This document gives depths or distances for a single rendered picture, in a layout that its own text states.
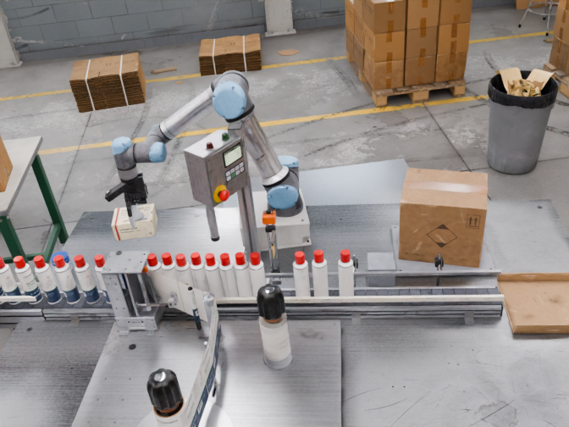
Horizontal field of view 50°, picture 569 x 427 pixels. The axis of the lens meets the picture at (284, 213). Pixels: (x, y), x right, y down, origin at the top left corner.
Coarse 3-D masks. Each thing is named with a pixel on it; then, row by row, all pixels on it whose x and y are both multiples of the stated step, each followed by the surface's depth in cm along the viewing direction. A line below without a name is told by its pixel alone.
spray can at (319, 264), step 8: (320, 256) 204; (312, 264) 207; (320, 264) 206; (312, 272) 209; (320, 272) 207; (320, 280) 209; (320, 288) 211; (328, 288) 213; (320, 296) 213; (328, 296) 215
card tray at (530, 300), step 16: (544, 272) 219; (560, 272) 218; (512, 288) 219; (528, 288) 218; (544, 288) 217; (560, 288) 217; (512, 304) 212; (528, 304) 211; (544, 304) 211; (560, 304) 210; (512, 320) 206; (528, 320) 205; (544, 320) 205; (560, 320) 204
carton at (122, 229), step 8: (120, 208) 248; (144, 208) 246; (152, 208) 246; (120, 216) 243; (144, 216) 242; (152, 216) 243; (112, 224) 240; (120, 224) 239; (128, 224) 239; (136, 224) 239; (144, 224) 240; (152, 224) 240; (120, 232) 241; (128, 232) 241; (136, 232) 242; (144, 232) 242; (152, 232) 242; (120, 240) 243
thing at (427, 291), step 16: (432, 288) 215; (448, 288) 215; (480, 288) 213; (496, 288) 213; (48, 304) 226; (64, 304) 225; (80, 304) 224; (96, 304) 223; (224, 304) 218; (240, 304) 217; (256, 304) 216; (288, 304) 215; (304, 304) 214; (320, 304) 214; (336, 304) 213; (352, 304) 212; (368, 304) 212; (384, 304) 211; (400, 304) 211; (416, 304) 210; (432, 304) 209; (448, 304) 208; (464, 304) 208; (480, 304) 207; (496, 304) 207
